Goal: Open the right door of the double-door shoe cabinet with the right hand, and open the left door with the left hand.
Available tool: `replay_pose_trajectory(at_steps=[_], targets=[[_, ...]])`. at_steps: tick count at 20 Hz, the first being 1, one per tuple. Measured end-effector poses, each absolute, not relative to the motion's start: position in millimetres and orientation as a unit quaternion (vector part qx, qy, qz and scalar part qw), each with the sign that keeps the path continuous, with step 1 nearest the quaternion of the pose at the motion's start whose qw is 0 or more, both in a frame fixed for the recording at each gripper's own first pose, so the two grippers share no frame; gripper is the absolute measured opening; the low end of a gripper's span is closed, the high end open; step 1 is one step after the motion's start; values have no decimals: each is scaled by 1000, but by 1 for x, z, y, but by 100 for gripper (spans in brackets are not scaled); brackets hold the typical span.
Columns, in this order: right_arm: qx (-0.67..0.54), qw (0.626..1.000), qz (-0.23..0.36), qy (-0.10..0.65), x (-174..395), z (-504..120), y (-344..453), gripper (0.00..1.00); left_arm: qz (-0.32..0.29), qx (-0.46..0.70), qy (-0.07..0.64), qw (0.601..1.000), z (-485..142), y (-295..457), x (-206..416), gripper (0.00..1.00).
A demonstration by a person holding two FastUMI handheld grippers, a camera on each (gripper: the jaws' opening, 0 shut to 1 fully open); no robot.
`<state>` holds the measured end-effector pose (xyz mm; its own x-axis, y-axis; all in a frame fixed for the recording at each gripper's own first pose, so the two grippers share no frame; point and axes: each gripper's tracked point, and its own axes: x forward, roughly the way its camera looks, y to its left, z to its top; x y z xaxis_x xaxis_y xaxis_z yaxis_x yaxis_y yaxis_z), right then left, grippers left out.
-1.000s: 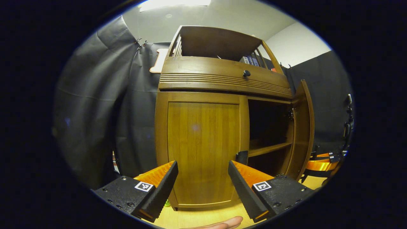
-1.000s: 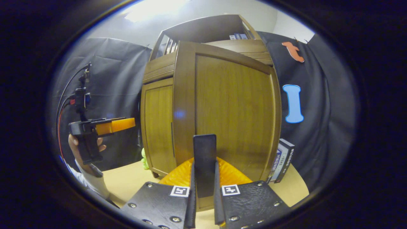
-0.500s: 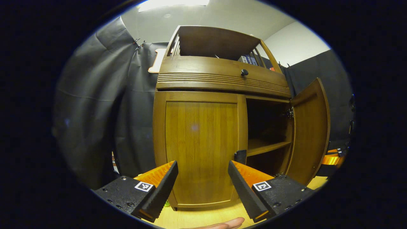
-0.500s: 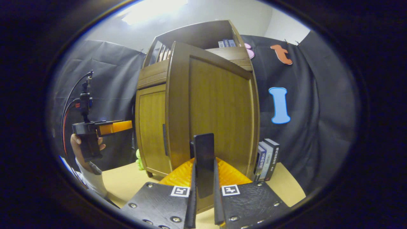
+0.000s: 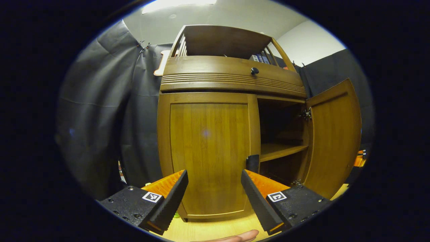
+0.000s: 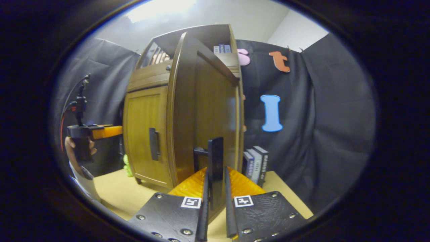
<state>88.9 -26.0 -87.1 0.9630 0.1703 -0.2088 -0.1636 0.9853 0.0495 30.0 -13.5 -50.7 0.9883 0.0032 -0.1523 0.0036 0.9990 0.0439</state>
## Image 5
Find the wooden inner cabinet shelf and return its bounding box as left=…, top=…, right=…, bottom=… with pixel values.
left=260, top=143, right=309, bottom=163

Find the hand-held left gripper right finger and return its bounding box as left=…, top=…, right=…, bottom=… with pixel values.
left=241, top=169, right=333, bottom=236

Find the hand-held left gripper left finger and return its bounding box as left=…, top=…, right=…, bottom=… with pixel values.
left=100, top=169, right=189, bottom=236

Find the ceiling light panel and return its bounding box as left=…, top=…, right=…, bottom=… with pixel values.
left=142, top=0, right=218, bottom=14

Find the wooden cabinet door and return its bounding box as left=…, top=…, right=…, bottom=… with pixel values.
left=299, top=78, right=362, bottom=199
left=157, top=92, right=261, bottom=220

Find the wooden double-door shoe cabinet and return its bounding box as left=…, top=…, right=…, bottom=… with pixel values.
left=157, top=25, right=311, bottom=222

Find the black door handle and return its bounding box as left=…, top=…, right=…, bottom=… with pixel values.
left=246, top=155, right=260, bottom=173

